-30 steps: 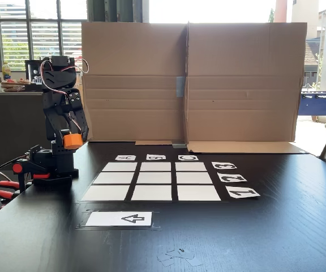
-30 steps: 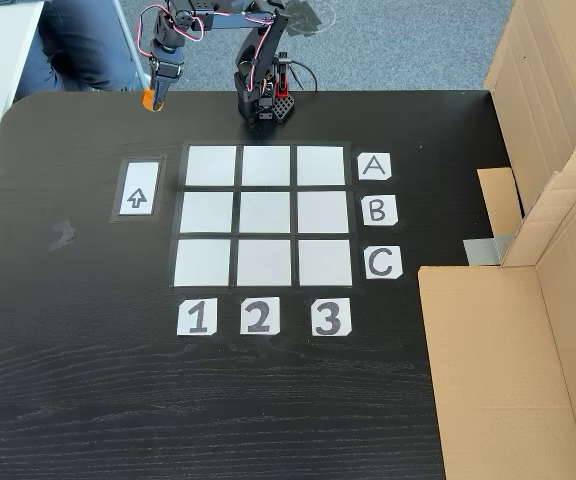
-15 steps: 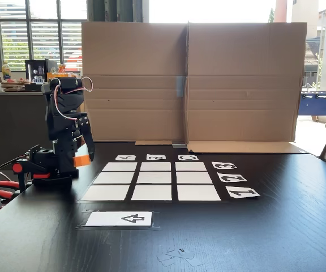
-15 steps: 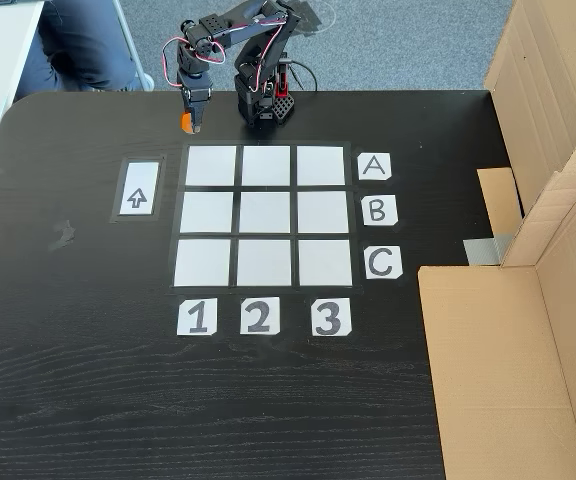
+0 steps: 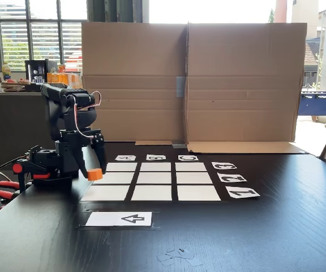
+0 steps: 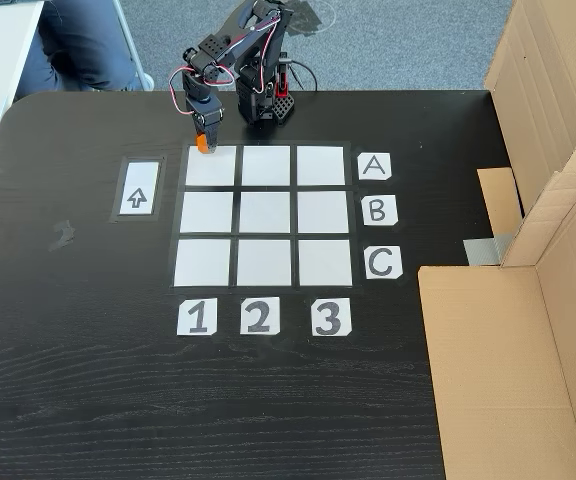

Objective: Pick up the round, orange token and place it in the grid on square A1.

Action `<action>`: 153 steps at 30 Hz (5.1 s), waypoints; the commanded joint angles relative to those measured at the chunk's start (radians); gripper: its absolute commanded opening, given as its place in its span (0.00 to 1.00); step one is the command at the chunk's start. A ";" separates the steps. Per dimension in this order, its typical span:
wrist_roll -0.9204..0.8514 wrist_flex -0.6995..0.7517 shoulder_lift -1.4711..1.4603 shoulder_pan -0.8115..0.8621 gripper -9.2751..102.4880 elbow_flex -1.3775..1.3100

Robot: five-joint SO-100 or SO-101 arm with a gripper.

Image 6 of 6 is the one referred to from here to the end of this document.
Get black floor tape mark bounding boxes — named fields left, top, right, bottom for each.
left=285, top=0, right=338, bottom=39

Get paper sheet letter A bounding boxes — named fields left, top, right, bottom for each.
left=357, top=153, right=393, bottom=182

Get white desk leg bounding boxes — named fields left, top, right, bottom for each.
left=111, top=0, right=145, bottom=92

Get paper sheet letter C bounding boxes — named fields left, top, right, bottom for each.
left=364, top=246, right=404, bottom=281

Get paper sheet number 2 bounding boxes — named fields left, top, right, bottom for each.
left=239, top=296, right=282, bottom=336

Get grey duct tape strip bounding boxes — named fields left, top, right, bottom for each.
left=462, top=233, right=513, bottom=267

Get red black table clamp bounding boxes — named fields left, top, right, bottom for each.
left=275, top=49, right=292, bottom=99

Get black power cable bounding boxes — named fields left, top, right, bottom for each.
left=287, top=58, right=320, bottom=93

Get white nine-square grid sheet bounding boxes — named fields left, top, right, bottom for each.
left=168, top=141, right=367, bottom=294

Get large brown cardboard box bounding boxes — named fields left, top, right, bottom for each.
left=417, top=169, right=576, bottom=480
left=476, top=0, right=576, bottom=267

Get paper sheet number 3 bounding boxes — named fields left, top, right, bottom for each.
left=311, top=298, right=353, bottom=337

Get paper sheet number 1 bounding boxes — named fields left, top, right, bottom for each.
left=176, top=298, right=218, bottom=337

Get paper sheet letter B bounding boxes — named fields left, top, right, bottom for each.
left=361, top=194, right=399, bottom=227

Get clear tape scraps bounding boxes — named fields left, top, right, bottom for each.
left=47, top=218, right=77, bottom=252

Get person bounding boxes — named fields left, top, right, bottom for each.
left=15, top=0, right=156, bottom=94

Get red white servo wire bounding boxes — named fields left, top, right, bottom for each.
left=168, top=66, right=195, bottom=117

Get white arrow paper sheet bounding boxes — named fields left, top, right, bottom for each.
left=117, top=161, right=160, bottom=217

